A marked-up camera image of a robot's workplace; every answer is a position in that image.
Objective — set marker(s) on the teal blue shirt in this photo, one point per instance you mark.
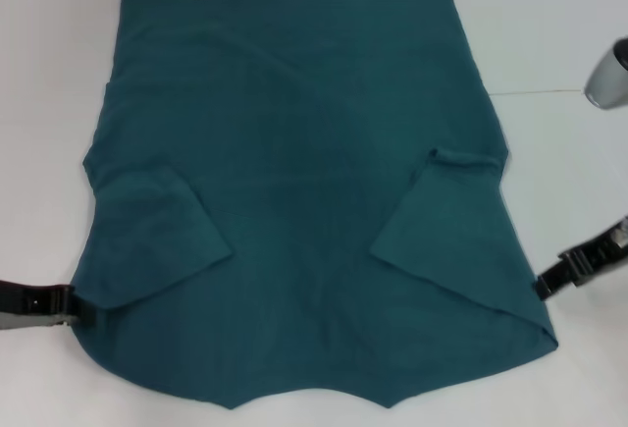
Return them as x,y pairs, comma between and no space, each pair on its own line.
304,176

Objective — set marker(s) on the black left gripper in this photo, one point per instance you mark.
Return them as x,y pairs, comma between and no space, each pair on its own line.
34,302

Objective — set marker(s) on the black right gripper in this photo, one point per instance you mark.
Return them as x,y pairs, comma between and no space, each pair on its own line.
596,255

